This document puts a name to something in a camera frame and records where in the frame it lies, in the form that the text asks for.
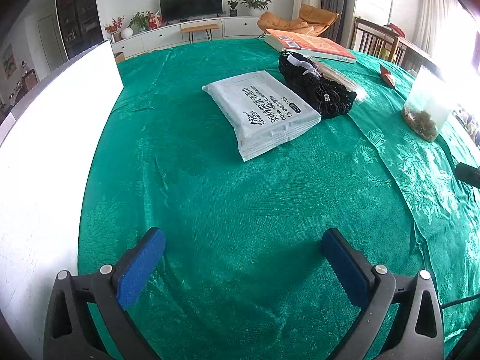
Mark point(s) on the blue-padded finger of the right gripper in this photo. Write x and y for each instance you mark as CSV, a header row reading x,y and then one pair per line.
x,y
468,174

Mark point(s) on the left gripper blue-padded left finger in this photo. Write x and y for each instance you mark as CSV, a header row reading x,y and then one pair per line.
x,y
70,331

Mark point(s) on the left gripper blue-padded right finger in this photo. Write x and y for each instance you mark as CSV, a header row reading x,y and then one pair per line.
x,y
417,329

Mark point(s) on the clear jar black lid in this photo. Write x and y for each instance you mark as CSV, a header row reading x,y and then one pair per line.
x,y
429,103

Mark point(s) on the red snack packet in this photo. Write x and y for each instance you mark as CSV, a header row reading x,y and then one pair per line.
x,y
387,77

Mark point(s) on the clear bag of sticks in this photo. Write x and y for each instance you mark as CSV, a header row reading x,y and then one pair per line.
x,y
333,75

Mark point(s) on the black crochet fabric item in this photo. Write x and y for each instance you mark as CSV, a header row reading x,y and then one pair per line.
x,y
329,98

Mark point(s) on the wooden dining chair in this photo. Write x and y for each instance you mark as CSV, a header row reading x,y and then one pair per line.
x,y
381,41

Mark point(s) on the green satin tablecloth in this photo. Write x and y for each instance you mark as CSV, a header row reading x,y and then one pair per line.
x,y
242,276

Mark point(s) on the white storage box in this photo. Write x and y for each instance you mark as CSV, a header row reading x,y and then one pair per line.
x,y
48,143

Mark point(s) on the orange book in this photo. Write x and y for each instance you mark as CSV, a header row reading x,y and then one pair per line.
x,y
308,46

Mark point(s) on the grey wipes pack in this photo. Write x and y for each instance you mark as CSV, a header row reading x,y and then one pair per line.
x,y
263,112

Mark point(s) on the orange lounge chair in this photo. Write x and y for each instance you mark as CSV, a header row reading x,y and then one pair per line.
x,y
311,21

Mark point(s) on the large green potted plant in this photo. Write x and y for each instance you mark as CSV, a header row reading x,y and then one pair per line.
x,y
256,7

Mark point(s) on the cardboard box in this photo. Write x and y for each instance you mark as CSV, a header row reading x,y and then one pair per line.
x,y
119,57

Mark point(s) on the small potted plant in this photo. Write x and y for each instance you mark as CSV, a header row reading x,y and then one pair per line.
x,y
233,4

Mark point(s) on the white tv cabinet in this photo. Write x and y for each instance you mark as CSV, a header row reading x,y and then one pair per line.
x,y
168,36

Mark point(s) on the red flowers white vase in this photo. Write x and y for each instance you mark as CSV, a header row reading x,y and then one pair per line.
x,y
116,31

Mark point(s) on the wooden bench stool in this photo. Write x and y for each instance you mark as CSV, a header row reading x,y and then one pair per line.
x,y
193,30

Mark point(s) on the green plant red flowers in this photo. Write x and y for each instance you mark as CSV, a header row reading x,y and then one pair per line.
x,y
145,20

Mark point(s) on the black television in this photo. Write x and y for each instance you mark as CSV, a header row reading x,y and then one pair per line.
x,y
172,10

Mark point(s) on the dark wooden bookshelf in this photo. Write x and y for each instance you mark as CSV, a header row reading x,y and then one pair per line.
x,y
79,25

